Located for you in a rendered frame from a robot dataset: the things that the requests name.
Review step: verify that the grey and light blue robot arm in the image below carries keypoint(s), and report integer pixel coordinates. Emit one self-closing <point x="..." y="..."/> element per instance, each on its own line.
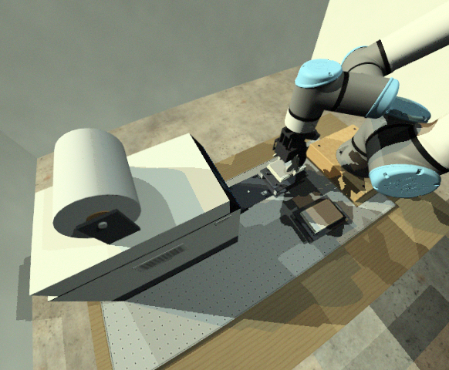
<point x="401" y="153"/>

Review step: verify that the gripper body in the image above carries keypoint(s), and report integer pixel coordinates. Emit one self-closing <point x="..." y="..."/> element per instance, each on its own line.
<point x="287" y="148"/>

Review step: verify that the white roll of foil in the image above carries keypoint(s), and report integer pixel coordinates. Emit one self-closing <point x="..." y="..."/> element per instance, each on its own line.
<point x="91" y="174"/>

